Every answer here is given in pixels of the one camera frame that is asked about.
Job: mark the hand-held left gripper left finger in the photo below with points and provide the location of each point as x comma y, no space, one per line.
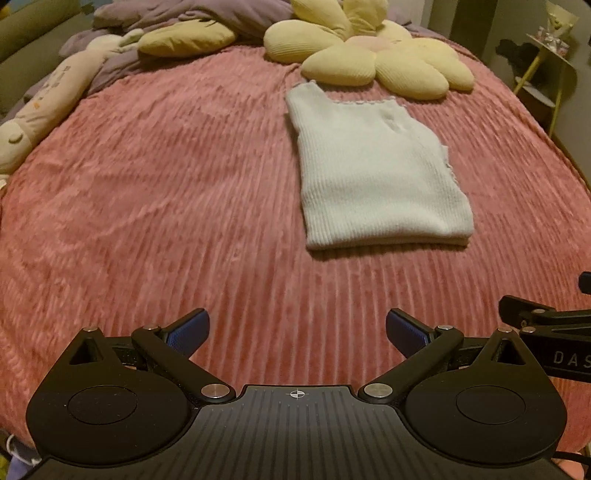
189,332

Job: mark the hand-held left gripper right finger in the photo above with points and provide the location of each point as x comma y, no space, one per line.
406,332

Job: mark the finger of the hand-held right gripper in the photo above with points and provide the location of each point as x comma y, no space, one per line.
540,314

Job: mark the white ribbed knit top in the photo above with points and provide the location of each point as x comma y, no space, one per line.
369,184

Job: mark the pink ribbed blanket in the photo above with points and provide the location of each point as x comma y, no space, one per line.
161,207

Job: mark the yellow side table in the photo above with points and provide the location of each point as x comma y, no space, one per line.
554,62

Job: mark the dark object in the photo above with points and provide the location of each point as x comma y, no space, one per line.
519,62

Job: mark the yellow flower pillow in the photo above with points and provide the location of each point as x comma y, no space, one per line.
406,69

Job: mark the long cream plush toy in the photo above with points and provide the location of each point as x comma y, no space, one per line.
51,92

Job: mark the small yellow leaf pillow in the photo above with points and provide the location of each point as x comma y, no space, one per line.
184,39

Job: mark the pale paper ornament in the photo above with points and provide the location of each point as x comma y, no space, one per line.
559,21

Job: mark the purple duvet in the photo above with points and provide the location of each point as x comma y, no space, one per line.
194,9

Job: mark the grey sofa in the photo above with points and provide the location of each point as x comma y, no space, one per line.
27,32

